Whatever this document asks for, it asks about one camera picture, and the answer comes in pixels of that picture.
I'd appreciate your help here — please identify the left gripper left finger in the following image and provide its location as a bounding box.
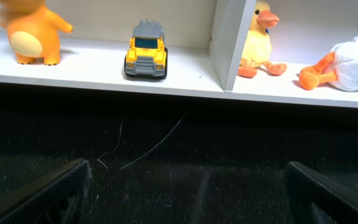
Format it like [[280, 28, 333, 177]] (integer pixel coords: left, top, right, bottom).
[[0, 157, 93, 224]]

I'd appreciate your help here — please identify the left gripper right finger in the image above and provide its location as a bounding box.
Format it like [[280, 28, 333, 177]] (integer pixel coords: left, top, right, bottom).
[[284, 161, 358, 224]]

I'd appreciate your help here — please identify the yellow rubber duck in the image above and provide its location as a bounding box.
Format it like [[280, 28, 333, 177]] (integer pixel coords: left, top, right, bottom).
[[0, 0, 74, 67]]

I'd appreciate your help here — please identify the grey and yellow toy truck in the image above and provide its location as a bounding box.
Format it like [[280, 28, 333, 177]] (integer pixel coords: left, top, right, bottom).
[[123, 19, 169, 80]]

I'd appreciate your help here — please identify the white shelf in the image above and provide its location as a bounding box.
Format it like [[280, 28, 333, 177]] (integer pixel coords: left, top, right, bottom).
[[0, 0, 358, 110]]

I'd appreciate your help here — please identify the white plush duck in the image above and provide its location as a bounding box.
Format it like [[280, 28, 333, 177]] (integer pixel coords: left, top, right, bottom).
[[298, 35, 358, 95]]

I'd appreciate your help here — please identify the yellow plush duck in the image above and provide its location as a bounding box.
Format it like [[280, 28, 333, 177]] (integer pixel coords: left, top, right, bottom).
[[237, 0, 288, 79]]

